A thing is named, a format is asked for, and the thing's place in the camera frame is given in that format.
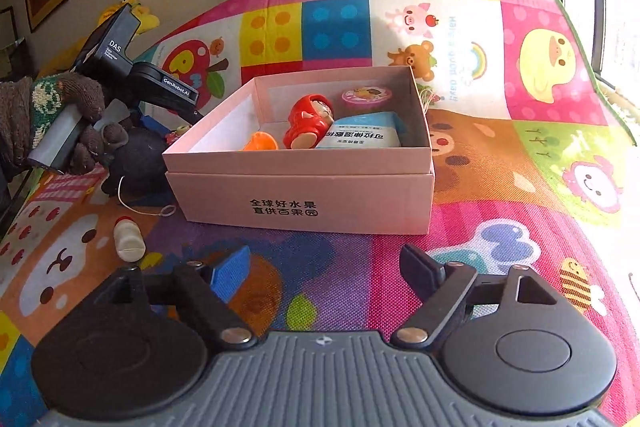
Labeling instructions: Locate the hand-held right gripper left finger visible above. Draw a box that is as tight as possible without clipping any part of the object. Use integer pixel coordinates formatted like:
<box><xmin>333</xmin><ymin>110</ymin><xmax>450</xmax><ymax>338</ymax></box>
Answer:
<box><xmin>100</xmin><ymin>245</ymin><xmax>258</xmax><ymax>349</ymax></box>

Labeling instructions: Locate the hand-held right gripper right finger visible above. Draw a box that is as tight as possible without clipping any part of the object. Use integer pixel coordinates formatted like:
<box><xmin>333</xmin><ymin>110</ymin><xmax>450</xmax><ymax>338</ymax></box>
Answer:
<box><xmin>391</xmin><ymin>243</ymin><xmax>553</xmax><ymax>349</ymax></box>

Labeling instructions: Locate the black plush toy with string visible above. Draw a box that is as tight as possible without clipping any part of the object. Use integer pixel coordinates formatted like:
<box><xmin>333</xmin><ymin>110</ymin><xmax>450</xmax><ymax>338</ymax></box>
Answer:
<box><xmin>101</xmin><ymin>122</ymin><xmax>177</xmax><ymax>217</ymax></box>

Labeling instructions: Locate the orange plastic toy piece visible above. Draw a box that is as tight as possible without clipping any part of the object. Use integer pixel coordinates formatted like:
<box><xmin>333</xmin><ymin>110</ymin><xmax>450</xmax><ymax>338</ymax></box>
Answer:
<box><xmin>242</xmin><ymin>132</ymin><xmax>279</xmax><ymax>152</ymax></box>

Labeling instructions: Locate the small white toy bottle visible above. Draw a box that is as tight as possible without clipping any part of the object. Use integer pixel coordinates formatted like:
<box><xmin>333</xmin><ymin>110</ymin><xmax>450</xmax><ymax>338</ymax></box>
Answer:
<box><xmin>113</xmin><ymin>216</ymin><xmax>146</xmax><ymax>264</ymax></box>

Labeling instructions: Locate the pink cardboard box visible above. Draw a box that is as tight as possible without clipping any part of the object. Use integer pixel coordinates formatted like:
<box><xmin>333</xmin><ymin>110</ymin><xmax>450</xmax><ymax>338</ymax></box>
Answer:
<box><xmin>162</xmin><ymin>66</ymin><xmax>436</xmax><ymax>236</ymax></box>

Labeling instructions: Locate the red hooded doll figurine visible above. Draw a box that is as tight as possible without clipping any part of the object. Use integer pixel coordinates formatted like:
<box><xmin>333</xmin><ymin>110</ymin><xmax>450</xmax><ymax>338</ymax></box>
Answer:
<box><xmin>283</xmin><ymin>93</ymin><xmax>337</xmax><ymax>150</ymax></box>

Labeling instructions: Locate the blue white tissue packet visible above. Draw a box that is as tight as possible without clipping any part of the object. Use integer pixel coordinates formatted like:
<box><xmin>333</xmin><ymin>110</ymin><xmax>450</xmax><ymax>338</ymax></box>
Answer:
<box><xmin>315</xmin><ymin>109</ymin><xmax>408</xmax><ymax>150</ymax></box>

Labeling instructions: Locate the round pink yellow toy jar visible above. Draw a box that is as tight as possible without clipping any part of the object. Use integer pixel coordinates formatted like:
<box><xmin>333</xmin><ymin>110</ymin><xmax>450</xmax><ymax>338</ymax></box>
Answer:
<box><xmin>341</xmin><ymin>87</ymin><xmax>392</xmax><ymax>112</ymax></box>

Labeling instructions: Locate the person's left hand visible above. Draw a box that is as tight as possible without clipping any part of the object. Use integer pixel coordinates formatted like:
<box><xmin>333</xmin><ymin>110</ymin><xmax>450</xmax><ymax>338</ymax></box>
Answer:
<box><xmin>31</xmin><ymin>73</ymin><xmax>133</xmax><ymax>176</ymax></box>

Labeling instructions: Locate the yellow white bird plush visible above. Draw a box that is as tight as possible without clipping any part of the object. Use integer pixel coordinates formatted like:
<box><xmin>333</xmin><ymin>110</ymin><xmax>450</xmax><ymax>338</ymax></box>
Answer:
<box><xmin>119</xmin><ymin>0</ymin><xmax>161</xmax><ymax>35</ymax></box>

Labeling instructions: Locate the colourful cartoon play mat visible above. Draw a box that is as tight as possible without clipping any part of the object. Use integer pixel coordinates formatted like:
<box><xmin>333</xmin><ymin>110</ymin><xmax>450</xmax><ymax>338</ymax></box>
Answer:
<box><xmin>0</xmin><ymin>0</ymin><xmax>632</xmax><ymax>427</ymax></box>

